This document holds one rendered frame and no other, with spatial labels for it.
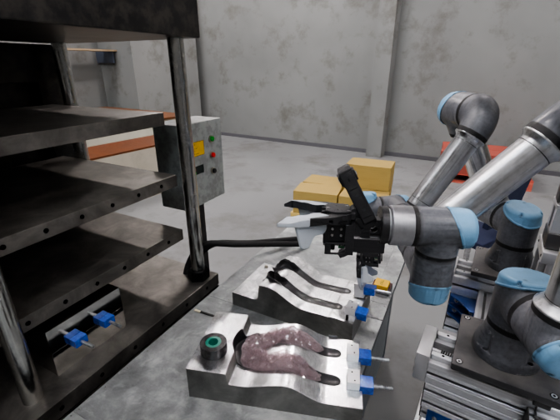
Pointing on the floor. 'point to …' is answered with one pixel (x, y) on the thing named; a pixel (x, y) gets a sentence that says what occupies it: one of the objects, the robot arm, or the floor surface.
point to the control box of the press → (202, 130)
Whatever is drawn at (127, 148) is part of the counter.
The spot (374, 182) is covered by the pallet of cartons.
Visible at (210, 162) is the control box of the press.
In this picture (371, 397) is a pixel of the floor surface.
